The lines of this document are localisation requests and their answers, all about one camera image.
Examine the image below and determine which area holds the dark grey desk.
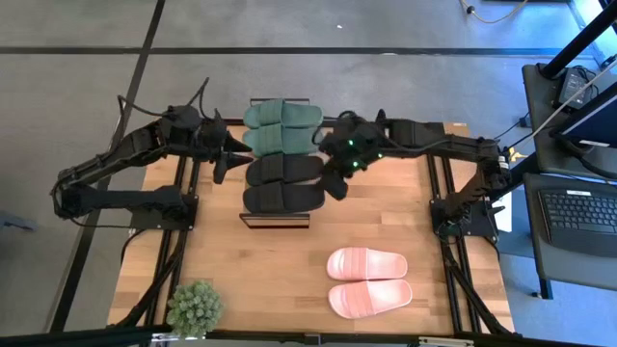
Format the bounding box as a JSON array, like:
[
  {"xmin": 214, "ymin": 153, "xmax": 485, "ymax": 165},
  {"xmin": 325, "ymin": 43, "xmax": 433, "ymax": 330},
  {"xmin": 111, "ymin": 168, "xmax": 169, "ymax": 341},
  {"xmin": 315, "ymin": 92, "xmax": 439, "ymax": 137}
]
[
  {"xmin": 523, "ymin": 172, "xmax": 617, "ymax": 300},
  {"xmin": 522, "ymin": 62, "xmax": 617, "ymax": 182}
]

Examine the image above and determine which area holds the dark computer monitor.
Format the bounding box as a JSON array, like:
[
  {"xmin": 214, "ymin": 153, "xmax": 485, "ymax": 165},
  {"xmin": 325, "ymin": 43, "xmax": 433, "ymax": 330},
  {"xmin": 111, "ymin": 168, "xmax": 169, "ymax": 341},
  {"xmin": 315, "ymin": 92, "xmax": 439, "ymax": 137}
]
[{"xmin": 549, "ymin": 81, "xmax": 617, "ymax": 150}]

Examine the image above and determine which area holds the blue floor object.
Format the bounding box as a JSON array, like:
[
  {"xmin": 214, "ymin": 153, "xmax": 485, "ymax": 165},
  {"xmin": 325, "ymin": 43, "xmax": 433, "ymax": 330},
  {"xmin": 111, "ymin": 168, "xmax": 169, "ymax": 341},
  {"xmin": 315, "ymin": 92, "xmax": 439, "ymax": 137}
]
[{"xmin": 0, "ymin": 211, "xmax": 39, "ymax": 233}]

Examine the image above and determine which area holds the white paper sheet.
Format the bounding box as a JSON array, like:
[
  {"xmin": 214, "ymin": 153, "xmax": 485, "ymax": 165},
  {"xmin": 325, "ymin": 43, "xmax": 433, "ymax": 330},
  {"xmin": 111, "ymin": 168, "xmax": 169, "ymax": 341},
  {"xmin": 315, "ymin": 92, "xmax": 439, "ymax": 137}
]
[{"xmin": 481, "ymin": 173, "xmax": 515, "ymax": 233}]

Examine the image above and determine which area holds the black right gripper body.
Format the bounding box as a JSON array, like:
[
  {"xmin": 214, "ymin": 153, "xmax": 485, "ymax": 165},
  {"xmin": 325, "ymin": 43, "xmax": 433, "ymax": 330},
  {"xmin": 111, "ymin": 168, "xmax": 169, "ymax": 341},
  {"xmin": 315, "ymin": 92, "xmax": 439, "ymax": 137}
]
[{"xmin": 319, "ymin": 120, "xmax": 388, "ymax": 174}]

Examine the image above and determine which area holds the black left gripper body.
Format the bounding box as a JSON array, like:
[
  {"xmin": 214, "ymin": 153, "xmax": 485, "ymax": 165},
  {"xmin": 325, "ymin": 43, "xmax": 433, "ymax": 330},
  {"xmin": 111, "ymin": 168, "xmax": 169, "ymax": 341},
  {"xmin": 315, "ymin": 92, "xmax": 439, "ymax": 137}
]
[{"xmin": 198, "ymin": 118, "xmax": 233, "ymax": 163}]

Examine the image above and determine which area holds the pink slide sandal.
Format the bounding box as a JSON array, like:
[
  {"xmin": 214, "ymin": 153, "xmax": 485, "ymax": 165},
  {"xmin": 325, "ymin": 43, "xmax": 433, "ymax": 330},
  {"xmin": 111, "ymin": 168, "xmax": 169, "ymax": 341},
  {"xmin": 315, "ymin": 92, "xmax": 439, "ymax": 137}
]
[
  {"xmin": 326, "ymin": 247, "xmax": 409, "ymax": 281},
  {"xmin": 327, "ymin": 278, "xmax": 414, "ymax": 320}
]

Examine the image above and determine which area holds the black laptop keyboard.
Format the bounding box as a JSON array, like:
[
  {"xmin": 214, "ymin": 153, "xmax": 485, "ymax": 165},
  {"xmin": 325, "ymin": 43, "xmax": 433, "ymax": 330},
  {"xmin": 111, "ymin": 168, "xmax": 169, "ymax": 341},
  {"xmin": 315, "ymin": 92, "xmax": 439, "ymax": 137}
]
[{"xmin": 536, "ymin": 186, "xmax": 617, "ymax": 259}]

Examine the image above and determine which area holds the green slide sandal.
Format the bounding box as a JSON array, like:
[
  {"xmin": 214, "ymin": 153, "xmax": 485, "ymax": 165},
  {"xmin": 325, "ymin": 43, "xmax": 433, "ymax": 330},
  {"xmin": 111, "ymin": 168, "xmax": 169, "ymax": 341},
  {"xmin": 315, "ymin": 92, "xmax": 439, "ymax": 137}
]
[
  {"xmin": 242, "ymin": 123, "xmax": 325, "ymax": 158},
  {"xmin": 242, "ymin": 98, "xmax": 324, "ymax": 130}
]

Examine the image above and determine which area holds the green artificial plant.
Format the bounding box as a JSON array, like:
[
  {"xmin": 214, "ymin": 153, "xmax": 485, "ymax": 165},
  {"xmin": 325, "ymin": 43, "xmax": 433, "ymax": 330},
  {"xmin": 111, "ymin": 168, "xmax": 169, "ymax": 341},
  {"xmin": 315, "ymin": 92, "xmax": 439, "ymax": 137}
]
[{"xmin": 166, "ymin": 280, "xmax": 226, "ymax": 339}]

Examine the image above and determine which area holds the black slanted pole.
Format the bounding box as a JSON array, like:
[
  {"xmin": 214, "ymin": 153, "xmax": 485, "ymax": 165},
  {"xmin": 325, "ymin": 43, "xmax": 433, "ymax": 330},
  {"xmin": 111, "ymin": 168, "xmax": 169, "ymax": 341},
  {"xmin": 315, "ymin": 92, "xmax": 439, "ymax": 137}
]
[{"xmin": 539, "ymin": 0, "xmax": 617, "ymax": 79}]

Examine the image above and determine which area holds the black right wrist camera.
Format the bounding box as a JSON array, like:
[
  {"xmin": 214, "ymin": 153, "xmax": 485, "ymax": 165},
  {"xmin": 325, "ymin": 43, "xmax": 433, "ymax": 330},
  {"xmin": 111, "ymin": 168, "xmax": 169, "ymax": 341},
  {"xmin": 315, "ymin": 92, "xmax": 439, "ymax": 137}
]
[{"xmin": 321, "ymin": 171, "xmax": 349, "ymax": 201}]

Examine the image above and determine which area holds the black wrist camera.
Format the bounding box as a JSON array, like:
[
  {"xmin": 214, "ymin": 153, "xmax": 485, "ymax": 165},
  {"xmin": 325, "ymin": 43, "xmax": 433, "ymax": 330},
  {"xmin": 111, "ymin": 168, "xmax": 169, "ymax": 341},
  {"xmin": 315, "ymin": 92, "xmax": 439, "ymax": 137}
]
[
  {"xmin": 321, "ymin": 171, "xmax": 349, "ymax": 201},
  {"xmin": 212, "ymin": 153, "xmax": 228, "ymax": 185}
]

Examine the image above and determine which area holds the black aluminium table frame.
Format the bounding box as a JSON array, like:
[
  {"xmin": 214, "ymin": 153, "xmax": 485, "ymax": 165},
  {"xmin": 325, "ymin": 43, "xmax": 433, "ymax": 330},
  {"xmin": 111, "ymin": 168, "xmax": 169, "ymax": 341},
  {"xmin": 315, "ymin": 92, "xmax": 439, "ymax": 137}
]
[{"xmin": 115, "ymin": 108, "xmax": 515, "ymax": 338}]

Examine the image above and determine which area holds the black power adapter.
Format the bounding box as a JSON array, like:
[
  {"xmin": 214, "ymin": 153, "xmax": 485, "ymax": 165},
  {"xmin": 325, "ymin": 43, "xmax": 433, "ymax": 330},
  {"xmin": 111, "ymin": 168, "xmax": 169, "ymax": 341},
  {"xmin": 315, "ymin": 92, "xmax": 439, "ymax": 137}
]
[{"xmin": 557, "ymin": 67, "xmax": 593, "ymax": 110}]

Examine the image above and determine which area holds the wooden shelf with black frame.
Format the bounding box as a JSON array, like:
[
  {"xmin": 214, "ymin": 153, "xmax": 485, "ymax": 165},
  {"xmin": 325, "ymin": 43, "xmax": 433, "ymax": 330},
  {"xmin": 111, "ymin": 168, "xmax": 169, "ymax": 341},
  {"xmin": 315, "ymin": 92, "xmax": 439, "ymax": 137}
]
[{"xmin": 239, "ymin": 97, "xmax": 312, "ymax": 229}]

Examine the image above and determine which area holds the black rig crossbar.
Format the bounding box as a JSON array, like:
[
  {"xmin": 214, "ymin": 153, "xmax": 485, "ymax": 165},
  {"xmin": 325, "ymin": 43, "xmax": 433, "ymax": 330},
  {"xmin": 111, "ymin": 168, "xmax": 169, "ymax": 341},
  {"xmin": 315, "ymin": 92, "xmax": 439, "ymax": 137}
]
[{"xmin": 0, "ymin": 323, "xmax": 617, "ymax": 347}]

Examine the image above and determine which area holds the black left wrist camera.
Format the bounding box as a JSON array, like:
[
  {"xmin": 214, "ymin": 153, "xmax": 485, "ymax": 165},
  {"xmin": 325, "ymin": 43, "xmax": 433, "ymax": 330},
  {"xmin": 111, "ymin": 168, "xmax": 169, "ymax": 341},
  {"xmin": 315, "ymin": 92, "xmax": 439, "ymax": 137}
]
[{"xmin": 212, "ymin": 153, "xmax": 228, "ymax": 185}]

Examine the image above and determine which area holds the black slide sandal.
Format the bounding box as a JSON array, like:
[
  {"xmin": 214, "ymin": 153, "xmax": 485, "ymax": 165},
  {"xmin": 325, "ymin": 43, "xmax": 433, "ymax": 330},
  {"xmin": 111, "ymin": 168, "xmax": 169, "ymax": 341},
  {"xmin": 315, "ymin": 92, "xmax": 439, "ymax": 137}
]
[
  {"xmin": 245, "ymin": 153, "xmax": 325, "ymax": 187},
  {"xmin": 242, "ymin": 181, "xmax": 327, "ymax": 215}
]

